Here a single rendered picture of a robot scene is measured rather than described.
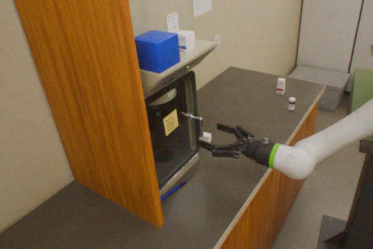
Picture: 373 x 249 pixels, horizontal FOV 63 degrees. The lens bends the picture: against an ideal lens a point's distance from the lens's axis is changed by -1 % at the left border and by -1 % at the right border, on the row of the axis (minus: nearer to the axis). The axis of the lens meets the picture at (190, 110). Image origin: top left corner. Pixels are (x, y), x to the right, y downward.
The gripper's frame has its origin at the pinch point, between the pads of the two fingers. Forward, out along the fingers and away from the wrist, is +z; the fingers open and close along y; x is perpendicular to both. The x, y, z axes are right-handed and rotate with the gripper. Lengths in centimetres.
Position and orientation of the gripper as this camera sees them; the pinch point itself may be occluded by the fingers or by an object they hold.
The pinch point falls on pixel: (211, 134)
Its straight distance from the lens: 124.4
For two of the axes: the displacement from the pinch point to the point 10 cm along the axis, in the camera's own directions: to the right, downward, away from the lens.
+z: -8.2, -2.4, 5.2
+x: 0.7, 8.6, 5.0
